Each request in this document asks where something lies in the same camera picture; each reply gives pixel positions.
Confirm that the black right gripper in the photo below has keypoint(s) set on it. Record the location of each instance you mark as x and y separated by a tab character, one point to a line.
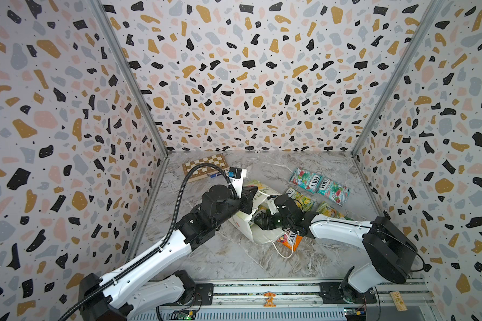
271	215

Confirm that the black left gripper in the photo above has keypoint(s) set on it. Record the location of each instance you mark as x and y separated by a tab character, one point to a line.
247	197

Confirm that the green yellow Fox's candy packet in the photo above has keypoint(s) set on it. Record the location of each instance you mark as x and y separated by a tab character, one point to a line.
305	202

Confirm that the orange edged snack packet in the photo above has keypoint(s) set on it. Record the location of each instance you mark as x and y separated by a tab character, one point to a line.
290	240

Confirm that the teal Fox's candy packet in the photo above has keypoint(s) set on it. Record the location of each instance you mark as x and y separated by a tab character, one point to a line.
336	192
306	180

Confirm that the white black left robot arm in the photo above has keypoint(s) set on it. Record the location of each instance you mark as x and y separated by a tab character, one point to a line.
129	291

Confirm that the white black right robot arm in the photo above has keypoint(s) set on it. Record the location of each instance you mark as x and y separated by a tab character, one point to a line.
390	253

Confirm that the circuit board right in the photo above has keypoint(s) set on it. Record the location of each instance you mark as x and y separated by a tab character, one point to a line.
354	314

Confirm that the green circuit board left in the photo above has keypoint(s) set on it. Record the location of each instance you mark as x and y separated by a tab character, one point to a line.
183	315

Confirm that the orange figurine on rail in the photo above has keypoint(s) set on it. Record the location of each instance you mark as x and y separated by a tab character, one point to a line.
269	300

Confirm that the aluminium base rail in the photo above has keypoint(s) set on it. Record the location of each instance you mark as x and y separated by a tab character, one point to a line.
300	299

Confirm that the wooden tag on rail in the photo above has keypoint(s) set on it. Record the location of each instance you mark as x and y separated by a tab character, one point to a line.
398	301

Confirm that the aluminium corner post left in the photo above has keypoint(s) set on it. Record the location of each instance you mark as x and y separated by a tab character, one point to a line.
122	62

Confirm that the aluminium corner post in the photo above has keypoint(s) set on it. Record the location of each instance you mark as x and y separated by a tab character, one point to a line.
427	20
122	62

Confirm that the aluminium corner post right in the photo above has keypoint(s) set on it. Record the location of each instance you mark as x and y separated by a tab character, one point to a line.
427	20

